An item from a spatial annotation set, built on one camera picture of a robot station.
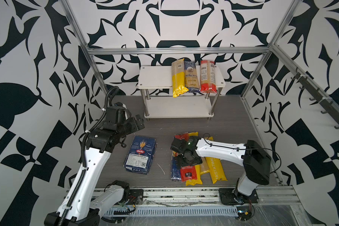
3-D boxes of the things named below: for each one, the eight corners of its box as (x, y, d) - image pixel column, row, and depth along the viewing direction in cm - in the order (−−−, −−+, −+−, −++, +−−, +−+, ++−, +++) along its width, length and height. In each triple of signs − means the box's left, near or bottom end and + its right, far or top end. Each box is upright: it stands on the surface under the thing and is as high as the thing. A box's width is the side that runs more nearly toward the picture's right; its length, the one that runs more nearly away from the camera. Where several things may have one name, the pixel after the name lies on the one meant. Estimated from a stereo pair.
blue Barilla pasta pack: (125, 171, 84) (122, 166, 79) (136, 140, 97) (134, 134, 91) (148, 175, 83) (146, 172, 77) (156, 144, 95) (156, 138, 90)
